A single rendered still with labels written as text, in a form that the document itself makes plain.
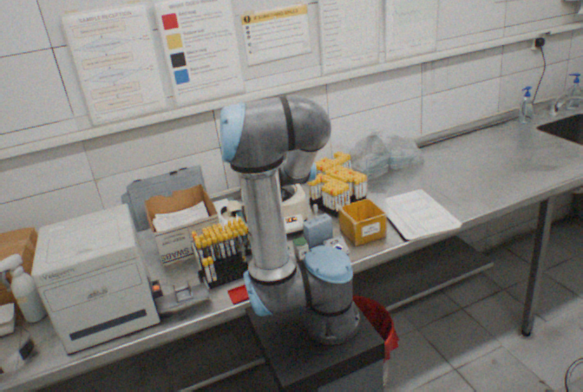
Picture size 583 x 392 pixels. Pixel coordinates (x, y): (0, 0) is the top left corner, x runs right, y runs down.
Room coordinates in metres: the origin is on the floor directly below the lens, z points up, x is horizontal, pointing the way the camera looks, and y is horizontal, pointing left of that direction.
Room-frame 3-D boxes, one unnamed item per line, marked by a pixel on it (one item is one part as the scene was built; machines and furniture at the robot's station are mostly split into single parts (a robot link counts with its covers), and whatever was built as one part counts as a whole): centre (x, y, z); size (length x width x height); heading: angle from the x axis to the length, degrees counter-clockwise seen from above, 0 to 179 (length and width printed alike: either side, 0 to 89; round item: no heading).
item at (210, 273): (1.28, 0.26, 0.93); 0.17 x 0.09 x 0.11; 110
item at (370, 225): (1.43, -0.25, 0.92); 0.13 x 0.13 x 0.10; 17
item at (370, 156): (1.94, -0.37, 0.97); 0.26 x 0.17 x 0.19; 126
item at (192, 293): (1.14, 0.40, 0.92); 0.21 x 0.07 x 0.05; 109
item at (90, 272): (1.17, 0.61, 1.03); 0.31 x 0.27 x 0.30; 109
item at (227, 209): (1.59, 0.25, 0.92); 0.24 x 0.12 x 0.10; 19
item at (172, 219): (1.55, 0.43, 0.95); 0.29 x 0.25 x 0.15; 19
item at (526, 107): (2.29, -1.33, 0.97); 0.08 x 0.07 x 0.20; 113
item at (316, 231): (1.40, -0.08, 0.92); 0.10 x 0.07 x 0.10; 116
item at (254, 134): (0.90, 0.06, 1.32); 0.15 x 0.12 x 0.55; 98
